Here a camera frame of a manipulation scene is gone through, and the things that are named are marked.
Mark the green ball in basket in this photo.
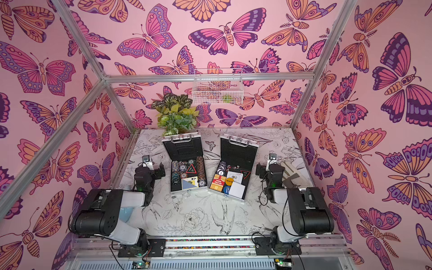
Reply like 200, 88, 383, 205
222, 95, 232, 104

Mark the silver poker case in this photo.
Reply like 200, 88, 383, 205
208, 134, 259, 201
162, 132, 208, 194

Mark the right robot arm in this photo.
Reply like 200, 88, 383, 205
251, 162, 334, 257

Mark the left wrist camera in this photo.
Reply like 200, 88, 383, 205
141, 155, 154, 170

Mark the white wire basket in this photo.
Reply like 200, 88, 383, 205
191, 67, 244, 105

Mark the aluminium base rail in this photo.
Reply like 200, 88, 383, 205
62, 234, 356, 270

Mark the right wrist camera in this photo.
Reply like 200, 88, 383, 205
266, 153, 277, 171

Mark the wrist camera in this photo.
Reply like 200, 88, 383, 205
141, 155, 154, 170
266, 153, 277, 171

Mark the potted green plant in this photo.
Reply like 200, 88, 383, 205
151, 93, 199, 136

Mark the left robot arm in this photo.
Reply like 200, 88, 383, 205
69, 163, 165, 258

